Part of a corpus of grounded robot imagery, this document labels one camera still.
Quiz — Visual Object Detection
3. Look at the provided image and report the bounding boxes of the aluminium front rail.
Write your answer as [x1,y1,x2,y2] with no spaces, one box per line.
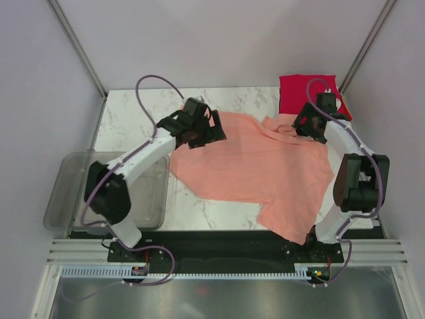
[47,239,408,266]

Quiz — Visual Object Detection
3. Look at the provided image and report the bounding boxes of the aluminium corner post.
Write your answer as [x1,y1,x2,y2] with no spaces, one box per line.
[46,0,108,101]
[339,0,398,94]

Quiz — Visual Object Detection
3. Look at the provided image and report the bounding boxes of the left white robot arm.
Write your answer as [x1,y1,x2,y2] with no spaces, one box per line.
[84,98,226,261]

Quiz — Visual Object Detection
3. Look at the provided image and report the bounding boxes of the aluminium corner post right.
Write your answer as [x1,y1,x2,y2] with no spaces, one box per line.
[339,0,398,94]

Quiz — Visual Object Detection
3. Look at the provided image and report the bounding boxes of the folded crimson t shirt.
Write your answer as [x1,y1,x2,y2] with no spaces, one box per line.
[278,74,343,115]

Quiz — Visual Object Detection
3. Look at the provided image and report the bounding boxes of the folded red t shirt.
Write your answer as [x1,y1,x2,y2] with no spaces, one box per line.
[335,90,353,121]

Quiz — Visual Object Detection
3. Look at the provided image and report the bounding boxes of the white slotted cable duct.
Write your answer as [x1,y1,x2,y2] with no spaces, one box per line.
[61,265,313,280]

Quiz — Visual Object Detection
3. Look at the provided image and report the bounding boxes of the salmon pink t shirt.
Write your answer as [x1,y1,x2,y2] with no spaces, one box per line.
[170,112,334,245]

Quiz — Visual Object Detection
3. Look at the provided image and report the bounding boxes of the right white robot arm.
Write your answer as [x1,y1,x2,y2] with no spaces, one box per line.
[292,92,390,262]

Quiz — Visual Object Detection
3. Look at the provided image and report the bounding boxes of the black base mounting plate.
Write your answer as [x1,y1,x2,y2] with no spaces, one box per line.
[89,231,344,273]

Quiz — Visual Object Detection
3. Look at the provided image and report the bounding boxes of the clear grey plastic bin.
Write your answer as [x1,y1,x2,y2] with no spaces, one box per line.
[43,151,169,235]

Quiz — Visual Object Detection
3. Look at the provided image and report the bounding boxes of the aluminium corner post left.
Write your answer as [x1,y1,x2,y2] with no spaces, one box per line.
[46,0,108,101]

